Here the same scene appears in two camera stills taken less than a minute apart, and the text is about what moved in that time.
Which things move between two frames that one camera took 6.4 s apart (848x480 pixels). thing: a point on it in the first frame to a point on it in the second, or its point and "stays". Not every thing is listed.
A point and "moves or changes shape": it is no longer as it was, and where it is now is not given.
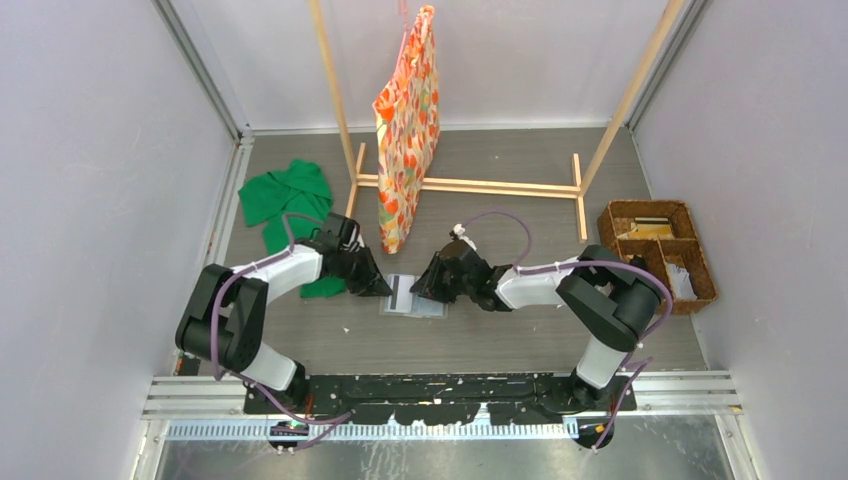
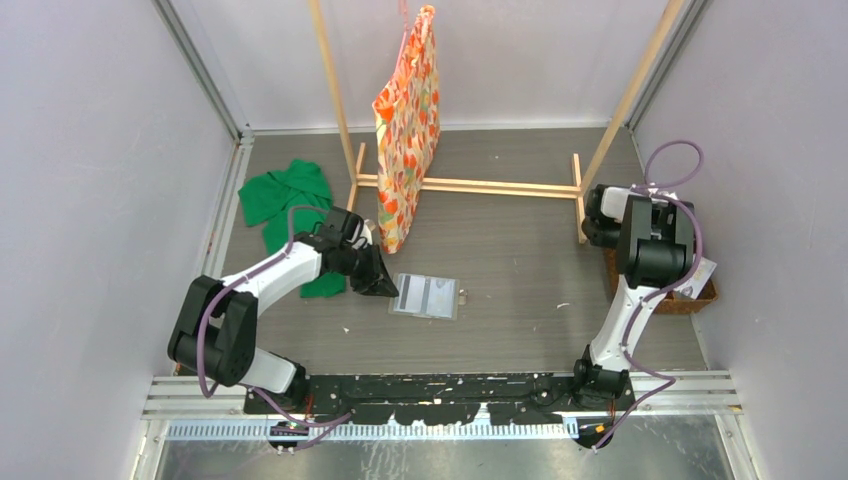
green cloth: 295,189 stays
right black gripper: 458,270 to 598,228
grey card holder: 404,303 stays
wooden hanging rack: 580,182 stays
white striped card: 403,290 moves or changes shape
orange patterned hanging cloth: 408,120 stays
